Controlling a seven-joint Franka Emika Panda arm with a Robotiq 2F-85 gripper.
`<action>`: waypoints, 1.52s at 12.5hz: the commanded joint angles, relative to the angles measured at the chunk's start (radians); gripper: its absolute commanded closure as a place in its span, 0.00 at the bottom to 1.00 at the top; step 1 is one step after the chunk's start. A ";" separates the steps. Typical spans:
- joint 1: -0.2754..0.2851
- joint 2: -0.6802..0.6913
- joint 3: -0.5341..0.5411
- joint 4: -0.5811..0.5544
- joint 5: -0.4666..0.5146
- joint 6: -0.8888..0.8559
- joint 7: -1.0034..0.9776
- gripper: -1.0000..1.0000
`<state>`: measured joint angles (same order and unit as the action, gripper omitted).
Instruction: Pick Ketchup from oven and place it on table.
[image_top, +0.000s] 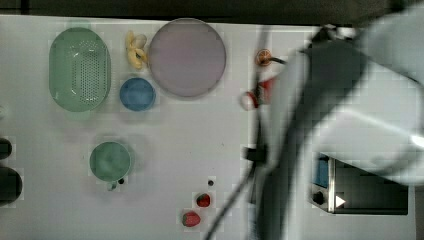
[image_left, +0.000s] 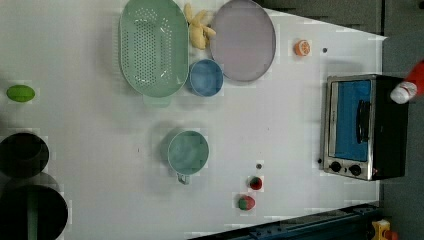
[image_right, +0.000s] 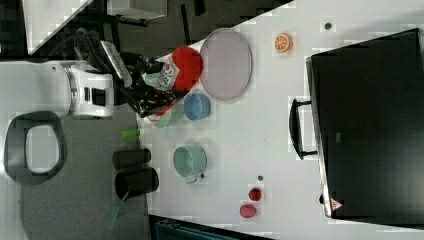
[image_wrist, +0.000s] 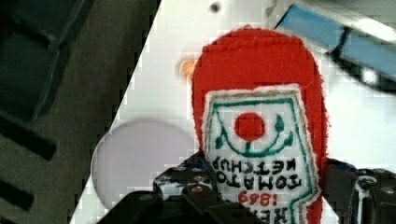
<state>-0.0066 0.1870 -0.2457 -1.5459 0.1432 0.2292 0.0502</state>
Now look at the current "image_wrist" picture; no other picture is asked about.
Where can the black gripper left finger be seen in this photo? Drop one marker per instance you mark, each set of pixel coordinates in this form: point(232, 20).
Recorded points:
point(190, 185)

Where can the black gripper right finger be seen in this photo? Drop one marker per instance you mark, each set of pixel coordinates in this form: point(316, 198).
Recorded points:
point(360, 196)

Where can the orange slice toy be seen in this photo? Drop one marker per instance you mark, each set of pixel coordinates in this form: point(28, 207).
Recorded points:
point(186, 68)

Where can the lilac round plate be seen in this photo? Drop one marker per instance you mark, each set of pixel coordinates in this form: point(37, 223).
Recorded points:
point(129, 157)

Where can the red ketchup bottle plush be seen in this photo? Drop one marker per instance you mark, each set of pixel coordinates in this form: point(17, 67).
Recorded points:
point(261, 122)

